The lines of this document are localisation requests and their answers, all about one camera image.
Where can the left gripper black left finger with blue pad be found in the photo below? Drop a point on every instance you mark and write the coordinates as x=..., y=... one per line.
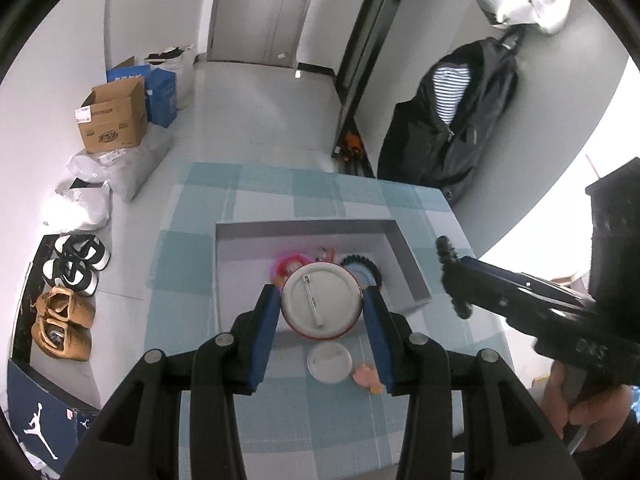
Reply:
x=253, y=333

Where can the person's right hand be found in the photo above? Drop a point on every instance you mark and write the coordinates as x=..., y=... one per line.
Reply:
x=604, y=414

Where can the grey door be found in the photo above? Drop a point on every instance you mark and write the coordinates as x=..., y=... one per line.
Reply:
x=260, y=32

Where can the grey plastic parcel bag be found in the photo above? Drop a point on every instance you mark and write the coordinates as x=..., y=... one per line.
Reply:
x=125, y=170

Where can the red rimmed white pin badge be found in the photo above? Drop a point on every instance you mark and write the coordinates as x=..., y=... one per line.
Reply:
x=321, y=301

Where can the striped shirt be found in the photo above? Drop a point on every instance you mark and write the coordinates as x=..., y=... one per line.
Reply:
x=450, y=83

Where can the navy Jordan shoe box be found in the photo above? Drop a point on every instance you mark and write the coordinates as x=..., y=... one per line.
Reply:
x=46, y=419

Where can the blue cardboard box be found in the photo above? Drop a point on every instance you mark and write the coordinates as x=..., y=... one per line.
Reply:
x=160, y=87

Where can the black dresser furniture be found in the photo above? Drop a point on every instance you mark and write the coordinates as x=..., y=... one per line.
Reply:
x=614, y=270

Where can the black white slide sandal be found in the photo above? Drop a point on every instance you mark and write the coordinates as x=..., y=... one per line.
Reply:
x=87, y=248

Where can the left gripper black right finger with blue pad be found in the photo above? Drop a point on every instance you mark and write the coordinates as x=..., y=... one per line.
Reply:
x=387, y=332

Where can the brown cardboard box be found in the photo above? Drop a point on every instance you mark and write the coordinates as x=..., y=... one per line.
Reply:
x=113, y=116

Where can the red and white hair clip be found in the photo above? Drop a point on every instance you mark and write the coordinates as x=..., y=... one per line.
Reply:
x=325, y=254

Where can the black tripod with orange parts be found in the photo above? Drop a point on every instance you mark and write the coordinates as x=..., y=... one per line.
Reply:
x=373, y=23

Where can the white plastic bag of items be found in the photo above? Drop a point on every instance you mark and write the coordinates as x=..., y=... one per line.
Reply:
x=180, y=61

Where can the white round pin badge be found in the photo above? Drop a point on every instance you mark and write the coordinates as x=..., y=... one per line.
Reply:
x=329, y=362

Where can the white plastic parcel bag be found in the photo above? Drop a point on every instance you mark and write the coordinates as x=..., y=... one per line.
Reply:
x=83, y=209

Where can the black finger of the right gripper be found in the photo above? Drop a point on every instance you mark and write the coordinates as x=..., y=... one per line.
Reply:
x=515, y=296

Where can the black hanging jacket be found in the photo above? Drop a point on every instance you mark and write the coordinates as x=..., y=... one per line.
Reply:
x=436, y=138

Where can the tan suede shoe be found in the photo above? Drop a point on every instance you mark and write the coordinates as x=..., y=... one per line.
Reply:
x=66, y=306
x=61, y=340

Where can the pink heart plush clip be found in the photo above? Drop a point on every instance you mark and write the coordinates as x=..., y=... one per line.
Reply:
x=367, y=378

